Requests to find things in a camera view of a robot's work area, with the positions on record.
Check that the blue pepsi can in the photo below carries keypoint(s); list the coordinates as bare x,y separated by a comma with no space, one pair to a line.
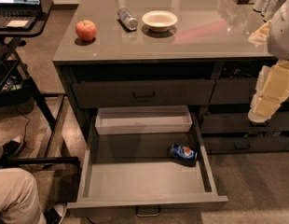
183,153

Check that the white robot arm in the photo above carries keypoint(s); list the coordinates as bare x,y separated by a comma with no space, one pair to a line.
275,35

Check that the grey top right drawer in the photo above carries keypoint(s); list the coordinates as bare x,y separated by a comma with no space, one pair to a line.
232,91

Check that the grey middle right drawer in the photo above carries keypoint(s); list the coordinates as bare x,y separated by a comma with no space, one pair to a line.
239,123

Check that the grey bottom right drawer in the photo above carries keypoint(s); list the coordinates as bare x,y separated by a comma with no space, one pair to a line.
248,144

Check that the white can front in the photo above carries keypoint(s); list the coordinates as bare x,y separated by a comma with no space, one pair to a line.
272,8

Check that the grey top left drawer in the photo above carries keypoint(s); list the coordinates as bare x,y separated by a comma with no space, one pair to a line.
137,93

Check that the grey counter cabinet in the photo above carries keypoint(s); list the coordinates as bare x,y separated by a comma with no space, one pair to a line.
209,41

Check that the silver can lying down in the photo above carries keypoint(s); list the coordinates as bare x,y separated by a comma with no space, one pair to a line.
129,21

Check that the open grey middle drawer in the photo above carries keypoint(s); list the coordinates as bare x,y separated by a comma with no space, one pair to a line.
130,174

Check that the white bowl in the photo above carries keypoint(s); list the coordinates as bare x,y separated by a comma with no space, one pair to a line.
159,21

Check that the white plastic tray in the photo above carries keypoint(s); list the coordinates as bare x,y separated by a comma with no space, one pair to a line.
143,119

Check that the red apple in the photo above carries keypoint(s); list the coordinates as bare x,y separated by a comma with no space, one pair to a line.
86,30

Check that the black laptop stand desk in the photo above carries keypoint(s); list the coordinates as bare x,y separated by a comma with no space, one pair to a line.
9,55

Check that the black sneaker bottom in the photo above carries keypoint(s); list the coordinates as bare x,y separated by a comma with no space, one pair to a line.
56,213

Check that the yellow sticky note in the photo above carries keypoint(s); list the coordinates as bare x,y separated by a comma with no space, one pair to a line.
17,24

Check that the black sneaker near desk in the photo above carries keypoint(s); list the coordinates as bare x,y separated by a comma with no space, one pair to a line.
13,147

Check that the open laptop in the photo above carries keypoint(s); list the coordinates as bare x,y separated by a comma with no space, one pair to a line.
19,10

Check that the person's leg beige trousers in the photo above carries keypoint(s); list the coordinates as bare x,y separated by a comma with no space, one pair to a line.
19,199

